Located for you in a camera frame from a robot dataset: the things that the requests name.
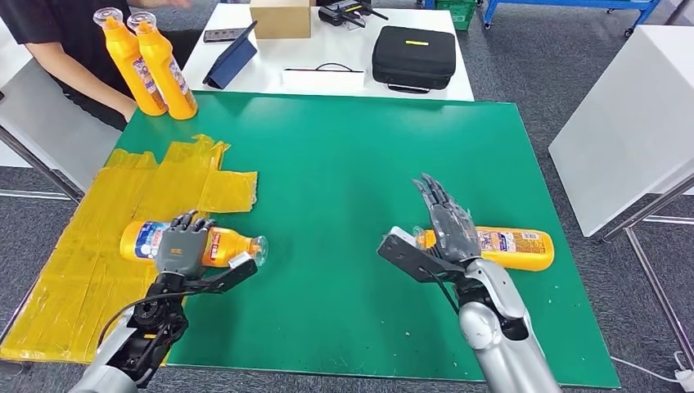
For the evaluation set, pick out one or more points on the black phone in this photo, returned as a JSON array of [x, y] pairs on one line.
[[225, 35]]

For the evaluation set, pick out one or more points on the black carrying case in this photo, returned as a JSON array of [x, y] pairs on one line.
[[413, 59]]

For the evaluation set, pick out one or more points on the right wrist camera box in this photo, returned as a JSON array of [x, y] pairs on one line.
[[406, 257]]

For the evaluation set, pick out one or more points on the person's right hand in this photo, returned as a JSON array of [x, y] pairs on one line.
[[130, 111]]

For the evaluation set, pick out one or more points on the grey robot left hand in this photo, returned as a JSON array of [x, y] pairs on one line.
[[181, 252]]

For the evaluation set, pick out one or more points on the green table board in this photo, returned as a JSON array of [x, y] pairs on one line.
[[336, 163]]

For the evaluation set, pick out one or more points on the white table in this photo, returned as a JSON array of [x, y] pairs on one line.
[[54, 141], [325, 51], [623, 130]]

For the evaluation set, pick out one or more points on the cardboard box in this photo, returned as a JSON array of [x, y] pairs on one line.
[[281, 19]]

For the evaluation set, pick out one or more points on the tablet in blue case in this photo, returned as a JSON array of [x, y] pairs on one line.
[[230, 62]]

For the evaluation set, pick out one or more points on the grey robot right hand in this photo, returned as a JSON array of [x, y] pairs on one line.
[[452, 233]]

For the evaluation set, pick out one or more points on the person's left hand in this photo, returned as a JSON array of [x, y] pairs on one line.
[[162, 3]]

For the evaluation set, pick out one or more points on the black remote controller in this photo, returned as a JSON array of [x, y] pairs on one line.
[[341, 12]]

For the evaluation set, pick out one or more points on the orange detergent bottle clear cap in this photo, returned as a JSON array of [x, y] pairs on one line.
[[135, 244], [168, 76], [133, 70], [520, 252]]

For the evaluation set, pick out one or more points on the person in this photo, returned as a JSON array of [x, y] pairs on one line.
[[54, 16]]

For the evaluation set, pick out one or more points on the person's right forearm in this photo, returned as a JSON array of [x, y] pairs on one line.
[[76, 76]]

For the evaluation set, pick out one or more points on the yellow tape patch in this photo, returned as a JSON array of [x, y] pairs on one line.
[[65, 282]]

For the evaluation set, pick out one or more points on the flat white box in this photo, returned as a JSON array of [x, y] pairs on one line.
[[322, 84]]

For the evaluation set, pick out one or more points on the white power strip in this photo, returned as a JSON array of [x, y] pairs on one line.
[[684, 379]]

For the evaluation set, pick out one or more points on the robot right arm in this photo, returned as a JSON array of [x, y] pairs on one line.
[[504, 347]]

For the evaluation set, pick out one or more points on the green plastic crate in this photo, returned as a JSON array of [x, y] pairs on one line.
[[455, 16]]

